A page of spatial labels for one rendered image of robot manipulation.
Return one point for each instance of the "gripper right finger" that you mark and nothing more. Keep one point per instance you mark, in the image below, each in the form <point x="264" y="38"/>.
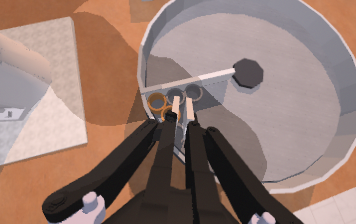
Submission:
<point x="251" y="201"/>

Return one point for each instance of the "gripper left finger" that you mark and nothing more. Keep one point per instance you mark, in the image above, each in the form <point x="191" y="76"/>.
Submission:
<point x="85" y="200"/>

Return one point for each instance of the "grey metal bushing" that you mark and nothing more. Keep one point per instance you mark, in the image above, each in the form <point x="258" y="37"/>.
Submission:
<point x="181" y="128"/>
<point x="178" y="92"/>
<point x="195" y="88"/>

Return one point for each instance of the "bronze bushing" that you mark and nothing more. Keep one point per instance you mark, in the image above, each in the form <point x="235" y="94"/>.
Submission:
<point x="153" y="97"/>
<point x="165" y="110"/>

